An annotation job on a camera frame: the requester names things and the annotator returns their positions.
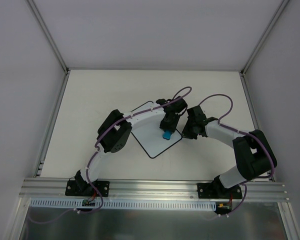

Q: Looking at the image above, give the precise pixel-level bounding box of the blue whiteboard eraser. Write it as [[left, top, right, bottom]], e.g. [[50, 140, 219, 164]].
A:
[[162, 130, 172, 140]]

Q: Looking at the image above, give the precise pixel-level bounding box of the small black-framed whiteboard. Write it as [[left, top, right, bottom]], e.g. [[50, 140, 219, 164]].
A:
[[130, 108, 182, 159]]

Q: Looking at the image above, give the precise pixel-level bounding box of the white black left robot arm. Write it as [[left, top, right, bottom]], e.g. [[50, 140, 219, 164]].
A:
[[65, 96, 188, 197]]

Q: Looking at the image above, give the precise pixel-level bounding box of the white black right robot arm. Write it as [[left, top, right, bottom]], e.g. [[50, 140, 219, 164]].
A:
[[182, 105, 277, 199]]

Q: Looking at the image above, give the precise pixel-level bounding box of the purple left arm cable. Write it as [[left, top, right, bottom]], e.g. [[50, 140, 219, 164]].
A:
[[27, 86, 193, 224]]

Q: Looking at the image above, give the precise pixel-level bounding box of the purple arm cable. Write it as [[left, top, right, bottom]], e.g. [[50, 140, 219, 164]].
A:
[[197, 93, 277, 218], [27, 86, 193, 224]]

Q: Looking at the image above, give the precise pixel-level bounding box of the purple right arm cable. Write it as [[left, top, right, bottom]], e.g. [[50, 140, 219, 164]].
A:
[[197, 93, 277, 218]]

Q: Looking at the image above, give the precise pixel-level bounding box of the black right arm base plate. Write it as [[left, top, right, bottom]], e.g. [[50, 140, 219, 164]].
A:
[[196, 182, 243, 200]]

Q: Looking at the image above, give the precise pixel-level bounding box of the right table edge rail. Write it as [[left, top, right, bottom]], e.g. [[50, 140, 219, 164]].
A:
[[239, 72, 276, 182]]

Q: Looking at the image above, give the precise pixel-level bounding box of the table edge rail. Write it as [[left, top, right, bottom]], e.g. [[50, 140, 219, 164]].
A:
[[239, 72, 276, 182], [31, 70, 71, 178]]

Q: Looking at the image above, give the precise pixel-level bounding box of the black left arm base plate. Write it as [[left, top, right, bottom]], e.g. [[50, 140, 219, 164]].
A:
[[65, 178, 110, 197]]

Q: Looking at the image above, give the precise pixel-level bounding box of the left table edge rail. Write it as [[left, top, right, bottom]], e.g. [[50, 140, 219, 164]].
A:
[[31, 70, 71, 178]]

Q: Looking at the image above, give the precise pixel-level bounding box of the right aluminium corner post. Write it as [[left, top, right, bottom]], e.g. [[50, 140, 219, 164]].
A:
[[240, 0, 290, 77]]

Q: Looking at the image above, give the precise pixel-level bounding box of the aluminium corner post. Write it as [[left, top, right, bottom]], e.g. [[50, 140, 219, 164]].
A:
[[25, 0, 69, 74], [240, 0, 290, 77]]

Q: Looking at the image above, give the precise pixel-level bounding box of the white slotted cable duct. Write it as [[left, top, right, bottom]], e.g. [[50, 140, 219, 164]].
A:
[[29, 198, 217, 212]]

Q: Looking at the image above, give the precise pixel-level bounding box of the front aluminium mounting rail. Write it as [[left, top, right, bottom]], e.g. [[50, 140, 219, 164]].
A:
[[18, 177, 292, 202]]

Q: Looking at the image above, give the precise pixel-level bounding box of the left aluminium corner post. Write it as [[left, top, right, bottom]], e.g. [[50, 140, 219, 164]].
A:
[[25, 0, 69, 74]]

